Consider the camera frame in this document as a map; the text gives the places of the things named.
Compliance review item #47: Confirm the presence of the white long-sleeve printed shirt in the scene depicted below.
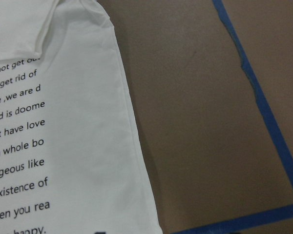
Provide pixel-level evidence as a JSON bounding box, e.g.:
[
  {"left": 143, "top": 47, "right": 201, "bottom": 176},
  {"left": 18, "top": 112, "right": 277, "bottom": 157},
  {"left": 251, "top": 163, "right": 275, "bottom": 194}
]
[{"left": 0, "top": 0, "right": 162, "bottom": 234}]

